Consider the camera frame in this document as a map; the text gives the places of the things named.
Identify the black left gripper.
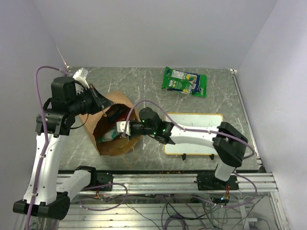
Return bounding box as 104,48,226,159
69,83,114,115

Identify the brown paper bag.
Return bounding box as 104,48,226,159
79,90,140,167

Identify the yellow green snack packet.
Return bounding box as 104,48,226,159
166,70,197,94

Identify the green Chiuba chips bag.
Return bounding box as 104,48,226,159
161,67,207,97

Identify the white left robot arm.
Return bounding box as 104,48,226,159
12,77,113,220

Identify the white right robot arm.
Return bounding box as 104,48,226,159
123,107,248,190

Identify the green POES snack packet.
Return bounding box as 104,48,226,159
96,129,118,143

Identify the white dry-erase board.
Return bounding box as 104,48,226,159
164,113,224,156

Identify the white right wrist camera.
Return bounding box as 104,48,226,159
116,121,130,136

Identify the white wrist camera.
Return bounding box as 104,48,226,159
73,68,89,93
116,121,130,136

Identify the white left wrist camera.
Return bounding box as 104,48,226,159
73,68,89,93

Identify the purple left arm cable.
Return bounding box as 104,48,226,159
25,66,75,230

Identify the aluminium mounting rail frame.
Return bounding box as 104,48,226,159
14,171,291,230

